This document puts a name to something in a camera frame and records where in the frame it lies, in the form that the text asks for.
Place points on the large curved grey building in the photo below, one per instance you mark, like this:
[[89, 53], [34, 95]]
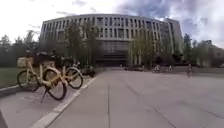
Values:
[[113, 33]]

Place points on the row of slender trees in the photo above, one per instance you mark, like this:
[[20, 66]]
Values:
[[143, 50]]

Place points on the grey paved plaza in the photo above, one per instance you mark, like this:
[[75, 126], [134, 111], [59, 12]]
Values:
[[140, 100]]

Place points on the row of yellow bicycles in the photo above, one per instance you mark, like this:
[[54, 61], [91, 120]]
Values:
[[50, 78]]

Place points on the pale stone kerb strip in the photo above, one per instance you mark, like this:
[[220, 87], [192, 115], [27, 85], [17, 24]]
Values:
[[60, 108]]

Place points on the person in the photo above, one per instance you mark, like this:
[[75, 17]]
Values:
[[189, 70]]

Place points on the dark clump of trees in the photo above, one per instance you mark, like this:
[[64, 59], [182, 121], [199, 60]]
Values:
[[203, 53], [16, 50]]

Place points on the green grass lawn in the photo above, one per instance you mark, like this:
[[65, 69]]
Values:
[[8, 76]]

